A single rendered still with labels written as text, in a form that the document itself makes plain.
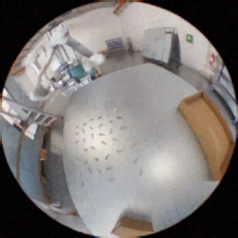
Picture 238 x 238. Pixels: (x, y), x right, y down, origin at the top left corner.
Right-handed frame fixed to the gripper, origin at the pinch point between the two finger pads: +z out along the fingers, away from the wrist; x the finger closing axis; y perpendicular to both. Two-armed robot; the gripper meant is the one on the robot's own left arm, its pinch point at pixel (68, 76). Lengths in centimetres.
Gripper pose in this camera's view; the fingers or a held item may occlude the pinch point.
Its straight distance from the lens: 74.9
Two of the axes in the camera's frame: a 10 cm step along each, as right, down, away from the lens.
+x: 2.9, 7.6, -5.8
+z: 9.3, -3.6, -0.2
